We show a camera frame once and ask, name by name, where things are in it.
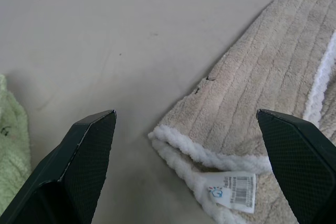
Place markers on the light green fluffy towel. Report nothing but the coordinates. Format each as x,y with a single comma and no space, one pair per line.
13,142

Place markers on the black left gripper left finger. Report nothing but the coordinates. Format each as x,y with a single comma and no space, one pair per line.
78,161

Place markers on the beige towel with white trim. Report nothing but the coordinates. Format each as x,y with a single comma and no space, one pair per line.
249,77

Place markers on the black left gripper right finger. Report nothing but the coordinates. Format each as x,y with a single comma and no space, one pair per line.
299,161

